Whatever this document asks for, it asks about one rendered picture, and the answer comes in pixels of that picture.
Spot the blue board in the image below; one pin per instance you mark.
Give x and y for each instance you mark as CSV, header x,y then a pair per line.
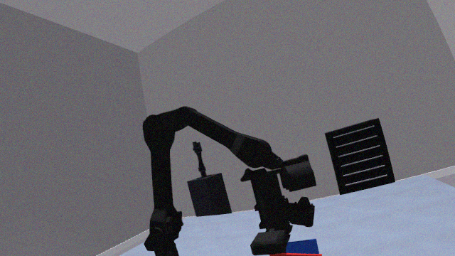
x,y
303,246

